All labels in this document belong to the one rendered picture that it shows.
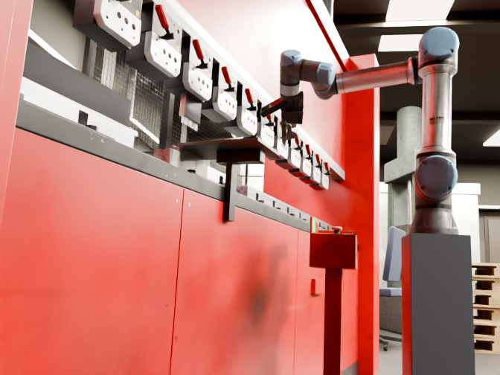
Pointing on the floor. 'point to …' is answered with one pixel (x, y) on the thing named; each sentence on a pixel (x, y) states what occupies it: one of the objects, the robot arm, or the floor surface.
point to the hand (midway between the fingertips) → (283, 138)
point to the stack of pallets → (486, 307)
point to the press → (401, 201)
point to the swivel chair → (392, 273)
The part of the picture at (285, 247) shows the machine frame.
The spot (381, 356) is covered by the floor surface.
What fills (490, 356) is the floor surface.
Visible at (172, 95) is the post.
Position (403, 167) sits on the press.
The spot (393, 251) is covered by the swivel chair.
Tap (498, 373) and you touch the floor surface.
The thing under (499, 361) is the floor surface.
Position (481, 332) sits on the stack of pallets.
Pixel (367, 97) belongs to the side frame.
